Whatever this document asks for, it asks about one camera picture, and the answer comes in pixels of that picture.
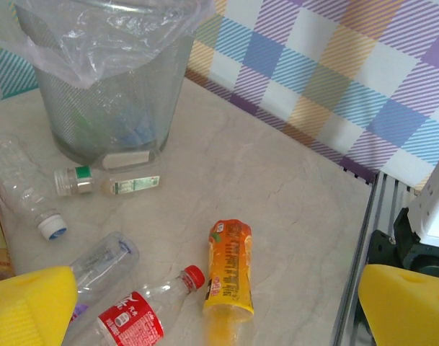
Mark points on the orange juice bottle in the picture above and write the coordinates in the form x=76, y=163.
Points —
x=228, y=266

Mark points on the aluminium side rail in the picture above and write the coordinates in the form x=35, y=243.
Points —
x=379, y=202

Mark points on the red label red cap bottle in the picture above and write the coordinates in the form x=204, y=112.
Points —
x=129, y=319

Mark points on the clear plastic bin liner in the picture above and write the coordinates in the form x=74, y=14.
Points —
x=132, y=32

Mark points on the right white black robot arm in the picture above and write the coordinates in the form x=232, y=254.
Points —
x=435, y=202

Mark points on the clear crushed plastic bottle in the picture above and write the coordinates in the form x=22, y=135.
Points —
x=104, y=257

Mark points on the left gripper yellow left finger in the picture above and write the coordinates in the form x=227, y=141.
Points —
x=24, y=310

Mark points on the clear bottle green neck band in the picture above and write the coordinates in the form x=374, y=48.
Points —
x=129, y=185

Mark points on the clear bin with plastic liner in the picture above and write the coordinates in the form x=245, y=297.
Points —
x=107, y=108

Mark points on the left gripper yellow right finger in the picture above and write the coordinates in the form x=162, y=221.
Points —
x=410, y=310

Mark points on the clear bottle with white cap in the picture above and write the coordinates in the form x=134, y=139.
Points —
x=21, y=191

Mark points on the green label plastic bottle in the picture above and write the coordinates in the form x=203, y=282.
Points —
x=80, y=122

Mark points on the blue label clear bottle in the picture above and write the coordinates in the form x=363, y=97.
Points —
x=141, y=131

